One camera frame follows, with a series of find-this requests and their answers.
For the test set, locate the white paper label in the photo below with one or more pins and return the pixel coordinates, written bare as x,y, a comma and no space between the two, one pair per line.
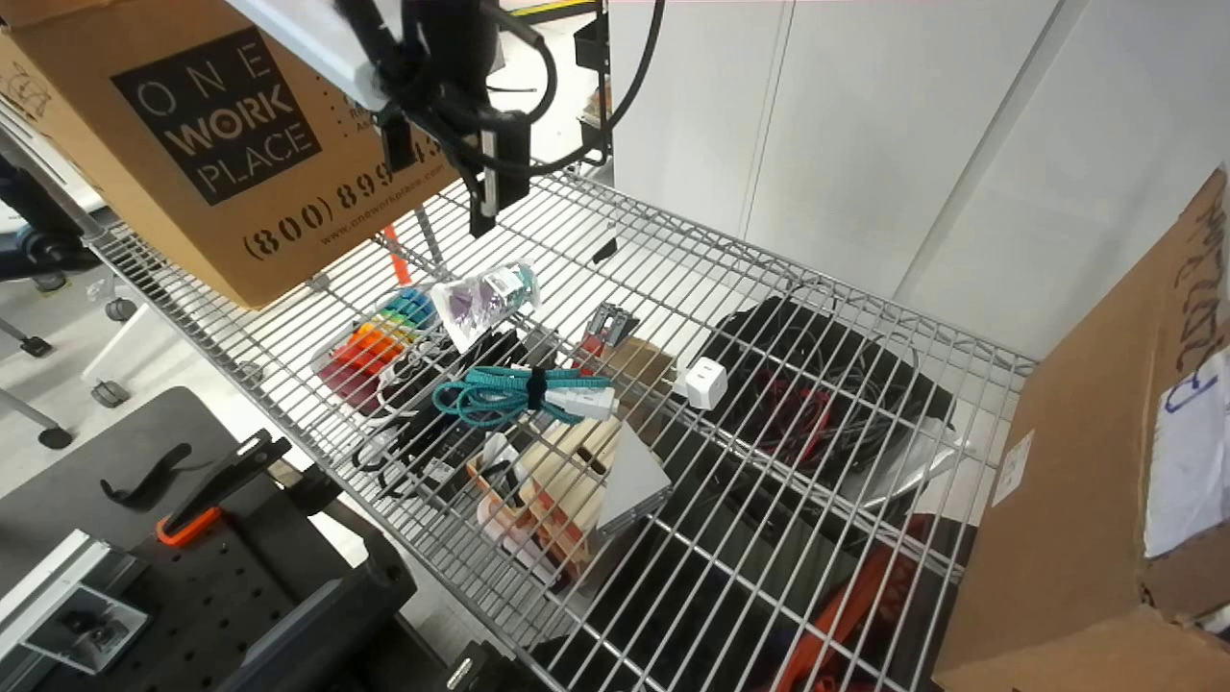
1190,473

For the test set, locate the orange handled clamp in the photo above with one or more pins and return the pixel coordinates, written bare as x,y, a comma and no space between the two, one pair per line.
201,509

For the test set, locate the wire shelf rack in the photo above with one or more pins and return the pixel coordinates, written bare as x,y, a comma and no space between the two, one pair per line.
702,594

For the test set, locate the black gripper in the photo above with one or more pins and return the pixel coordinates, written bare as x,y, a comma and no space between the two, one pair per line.
484,148

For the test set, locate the plastic bag with purple item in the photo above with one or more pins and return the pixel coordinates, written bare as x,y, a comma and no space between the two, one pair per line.
473,304

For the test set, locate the brown cardboard box right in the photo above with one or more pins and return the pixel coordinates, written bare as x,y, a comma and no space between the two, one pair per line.
1058,594

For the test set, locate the black perforated work table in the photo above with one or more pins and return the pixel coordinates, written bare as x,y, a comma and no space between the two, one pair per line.
287,594

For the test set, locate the white charger cube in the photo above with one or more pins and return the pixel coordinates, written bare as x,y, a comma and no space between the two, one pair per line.
706,384

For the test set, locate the orange marker pen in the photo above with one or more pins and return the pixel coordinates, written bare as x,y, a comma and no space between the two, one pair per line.
401,270

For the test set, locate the light wooden box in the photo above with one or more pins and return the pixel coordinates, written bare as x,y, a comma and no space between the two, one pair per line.
562,484

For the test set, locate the orange tool under shelf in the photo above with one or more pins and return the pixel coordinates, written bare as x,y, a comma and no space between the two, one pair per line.
852,627

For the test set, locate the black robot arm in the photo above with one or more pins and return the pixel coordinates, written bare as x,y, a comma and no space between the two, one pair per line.
420,71

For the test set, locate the black bag under shelf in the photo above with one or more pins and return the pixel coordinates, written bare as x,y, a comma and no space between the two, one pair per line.
829,403

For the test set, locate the cardboard box with black logo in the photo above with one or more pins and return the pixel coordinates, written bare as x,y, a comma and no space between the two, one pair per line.
204,138

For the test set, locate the rainbow coloured block set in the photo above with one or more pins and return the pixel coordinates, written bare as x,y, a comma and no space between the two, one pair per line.
351,372

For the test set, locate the grey triangular block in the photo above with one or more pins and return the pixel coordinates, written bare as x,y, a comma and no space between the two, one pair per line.
630,485

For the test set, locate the red and black small box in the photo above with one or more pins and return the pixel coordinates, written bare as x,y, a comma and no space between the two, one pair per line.
603,327

